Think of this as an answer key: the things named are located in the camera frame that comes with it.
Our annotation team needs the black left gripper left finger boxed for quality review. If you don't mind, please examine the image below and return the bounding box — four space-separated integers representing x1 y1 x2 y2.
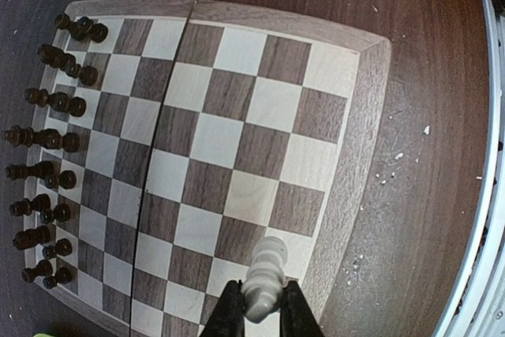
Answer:
200 280 245 337

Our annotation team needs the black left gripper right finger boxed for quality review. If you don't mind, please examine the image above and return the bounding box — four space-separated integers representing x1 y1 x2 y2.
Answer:
279 280 324 337

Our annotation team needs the white chess king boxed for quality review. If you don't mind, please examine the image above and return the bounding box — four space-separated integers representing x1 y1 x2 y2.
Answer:
241 236 288 324

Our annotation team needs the wooden chess board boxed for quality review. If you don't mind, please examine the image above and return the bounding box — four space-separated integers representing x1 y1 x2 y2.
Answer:
24 0 391 336

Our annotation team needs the black chess pieces row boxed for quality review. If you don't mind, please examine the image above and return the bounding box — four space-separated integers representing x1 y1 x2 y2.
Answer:
3 13 108 290

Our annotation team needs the green plate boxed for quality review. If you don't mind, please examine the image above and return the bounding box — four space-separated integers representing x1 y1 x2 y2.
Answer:
33 331 55 337

